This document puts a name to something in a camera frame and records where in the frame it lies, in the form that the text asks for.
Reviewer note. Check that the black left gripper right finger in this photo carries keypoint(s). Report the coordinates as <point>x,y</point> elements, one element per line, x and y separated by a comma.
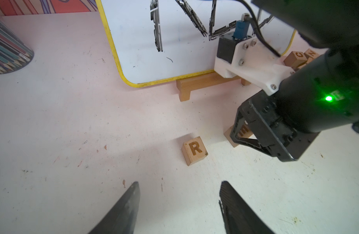
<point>237,215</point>

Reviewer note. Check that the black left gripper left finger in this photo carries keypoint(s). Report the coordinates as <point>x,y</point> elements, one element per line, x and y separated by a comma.
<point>122,217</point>

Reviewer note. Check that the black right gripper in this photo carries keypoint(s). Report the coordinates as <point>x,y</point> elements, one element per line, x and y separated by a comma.
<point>271,134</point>

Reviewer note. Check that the wooden letter block E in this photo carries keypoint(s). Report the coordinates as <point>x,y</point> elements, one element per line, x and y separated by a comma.
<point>245,132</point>

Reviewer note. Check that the wooden letter block R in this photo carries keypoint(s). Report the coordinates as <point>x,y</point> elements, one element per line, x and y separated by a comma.
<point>194,150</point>

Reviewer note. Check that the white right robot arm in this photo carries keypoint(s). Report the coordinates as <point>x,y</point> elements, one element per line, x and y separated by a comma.
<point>322,95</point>

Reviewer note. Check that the wooden letter block C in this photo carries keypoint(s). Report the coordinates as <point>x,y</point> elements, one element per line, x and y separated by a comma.
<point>295,59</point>

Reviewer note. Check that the wooden letter block N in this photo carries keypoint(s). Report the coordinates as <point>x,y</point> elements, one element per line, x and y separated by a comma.
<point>310,54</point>

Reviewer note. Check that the wooden whiteboard stand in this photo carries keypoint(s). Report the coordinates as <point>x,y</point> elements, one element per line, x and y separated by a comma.
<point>186,86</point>

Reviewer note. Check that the yellow framed whiteboard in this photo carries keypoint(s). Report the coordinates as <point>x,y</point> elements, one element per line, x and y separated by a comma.
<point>155,42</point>

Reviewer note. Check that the cup of pencils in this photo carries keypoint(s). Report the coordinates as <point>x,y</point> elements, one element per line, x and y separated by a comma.
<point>14,54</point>

